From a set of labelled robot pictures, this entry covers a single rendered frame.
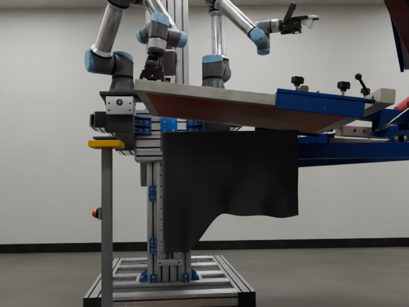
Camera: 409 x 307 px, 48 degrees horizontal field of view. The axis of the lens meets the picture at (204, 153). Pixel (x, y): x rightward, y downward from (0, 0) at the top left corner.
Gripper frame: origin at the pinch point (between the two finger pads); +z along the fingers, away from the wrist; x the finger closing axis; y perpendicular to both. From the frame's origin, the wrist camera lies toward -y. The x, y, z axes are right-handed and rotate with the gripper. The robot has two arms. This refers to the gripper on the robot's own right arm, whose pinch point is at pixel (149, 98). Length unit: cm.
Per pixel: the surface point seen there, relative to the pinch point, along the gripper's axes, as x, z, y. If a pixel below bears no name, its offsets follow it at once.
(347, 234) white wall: -208, 68, 380
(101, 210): 16, 47, 10
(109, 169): 14.4, 30.2, 10.1
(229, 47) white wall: -41, -143, 380
